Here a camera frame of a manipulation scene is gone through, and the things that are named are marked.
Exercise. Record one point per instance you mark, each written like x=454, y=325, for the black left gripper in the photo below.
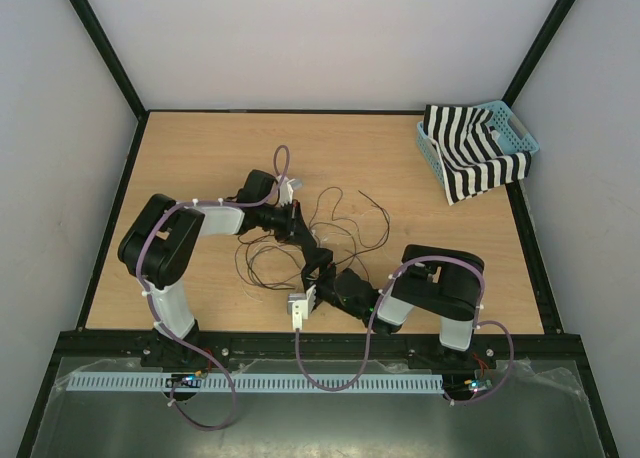
x=296, y=230

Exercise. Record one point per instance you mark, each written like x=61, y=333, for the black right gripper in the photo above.
x=314, y=258

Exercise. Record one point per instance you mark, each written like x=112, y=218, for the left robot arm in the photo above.
x=159, y=245

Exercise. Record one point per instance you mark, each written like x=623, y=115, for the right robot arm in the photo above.
x=447, y=283

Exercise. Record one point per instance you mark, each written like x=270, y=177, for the black white striped cloth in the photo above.
x=472, y=163

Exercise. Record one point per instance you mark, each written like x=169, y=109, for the light blue perforated basket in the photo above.
x=512, y=135

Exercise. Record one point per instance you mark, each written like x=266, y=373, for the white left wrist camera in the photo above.
x=286, y=189

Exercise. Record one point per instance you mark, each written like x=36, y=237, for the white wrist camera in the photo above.
x=300, y=305
x=286, y=189

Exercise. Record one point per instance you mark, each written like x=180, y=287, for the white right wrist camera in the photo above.
x=300, y=305

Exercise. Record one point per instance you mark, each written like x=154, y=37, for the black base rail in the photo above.
x=420, y=350

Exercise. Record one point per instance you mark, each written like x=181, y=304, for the light blue slotted cable duct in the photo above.
x=251, y=383

